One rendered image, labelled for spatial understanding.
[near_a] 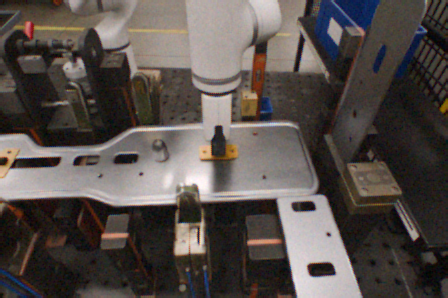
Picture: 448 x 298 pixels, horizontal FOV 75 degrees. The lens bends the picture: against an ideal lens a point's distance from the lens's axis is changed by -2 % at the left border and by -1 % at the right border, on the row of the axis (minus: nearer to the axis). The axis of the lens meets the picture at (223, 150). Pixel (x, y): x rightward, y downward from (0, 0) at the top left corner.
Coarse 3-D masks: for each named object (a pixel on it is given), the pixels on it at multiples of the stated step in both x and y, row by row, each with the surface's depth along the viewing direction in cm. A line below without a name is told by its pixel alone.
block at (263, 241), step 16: (256, 224) 55; (272, 224) 55; (256, 240) 53; (272, 240) 53; (256, 256) 51; (272, 256) 51; (240, 272) 72; (256, 272) 55; (272, 272) 55; (240, 288) 73; (256, 288) 64; (272, 288) 64
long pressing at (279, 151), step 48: (0, 144) 67; (144, 144) 67; (192, 144) 67; (240, 144) 67; (288, 144) 67; (0, 192) 58; (48, 192) 58; (96, 192) 58; (144, 192) 58; (240, 192) 58; (288, 192) 58
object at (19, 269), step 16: (0, 208) 50; (0, 224) 49; (16, 224) 53; (0, 240) 49; (16, 240) 54; (32, 240) 58; (0, 256) 49; (16, 256) 53; (32, 256) 58; (48, 256) 64; (0, 272) 52; (16, 272) 53; (32, 272) 58; (48, 272) 63; (64, 272) 70; (32, 288) 61; (48, 288) 63; (64, 288) 69
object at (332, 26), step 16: (336, 0) 92; (352, 0) 93; (368, 0) 93; (320, 16) 93; (336, 16) 83; (352, 16) 97; (368, 16) 94; (320, 32) 94; (336, 32) 83; (416, 32) 70; (336, 48) 84; (384, 48) 73; (416, 48) 74; (400, 64) 77
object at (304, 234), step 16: (288, 208) 55; (320, 208) 55; (288, 224) 53; (304, 224) 53; (320, 224) 53; (336, 224) 53; (288, 240) 51; (304, 240) 51; (320, 240) 51; (336, 240) 51; (288, 256) 49; (304, 256) 49; (320, 256) 49; (336, 256) 49; (304, 272) 47; (336, 272) 47; (352, 272) 47; (304, 288) 45; (320, 288) 45; (336, 288) 45; (352, 288) 45
